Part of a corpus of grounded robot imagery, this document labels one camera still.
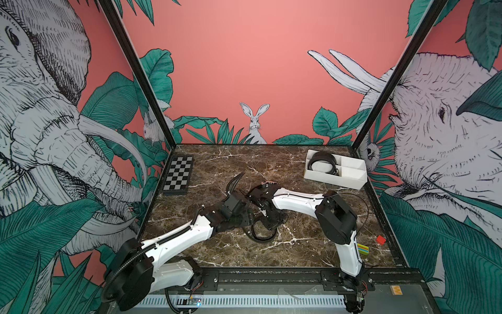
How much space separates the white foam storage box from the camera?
1027 mm

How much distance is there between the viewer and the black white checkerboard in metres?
0.98

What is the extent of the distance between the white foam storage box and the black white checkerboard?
2.14ft
